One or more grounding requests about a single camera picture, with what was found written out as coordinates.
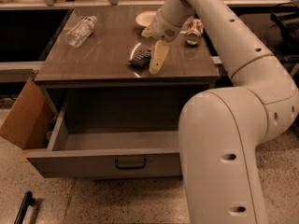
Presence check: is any open grey top drawer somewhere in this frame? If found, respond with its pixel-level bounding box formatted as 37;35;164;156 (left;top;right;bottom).
27;87;187;179

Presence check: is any grey drawer cabinet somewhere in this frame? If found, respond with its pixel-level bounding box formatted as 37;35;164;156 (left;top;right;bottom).
35;5;220;114

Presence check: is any brown cardboard box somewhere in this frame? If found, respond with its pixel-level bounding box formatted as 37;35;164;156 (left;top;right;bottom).
0;78;53;149

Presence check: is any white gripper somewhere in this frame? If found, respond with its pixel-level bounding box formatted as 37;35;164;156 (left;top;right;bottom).
141;9;181;75

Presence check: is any clear plastic water bottle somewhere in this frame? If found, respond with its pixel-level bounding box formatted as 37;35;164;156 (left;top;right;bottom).
65;16;97;48

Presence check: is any crushed aluminium can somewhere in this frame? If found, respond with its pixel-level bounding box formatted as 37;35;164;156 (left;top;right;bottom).
185;19;204;46

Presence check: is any black drawer handle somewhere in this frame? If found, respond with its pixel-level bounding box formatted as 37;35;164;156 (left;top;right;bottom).
114;158;148;171

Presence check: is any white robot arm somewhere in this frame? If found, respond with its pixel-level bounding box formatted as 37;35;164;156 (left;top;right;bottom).
149;0;299;224

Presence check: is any blue rxbar blueberry bar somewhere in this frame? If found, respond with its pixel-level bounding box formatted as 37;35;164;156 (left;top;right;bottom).
129;49;151;69

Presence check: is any white paper bowl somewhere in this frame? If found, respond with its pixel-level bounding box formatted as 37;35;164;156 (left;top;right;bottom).
135;11;156;28

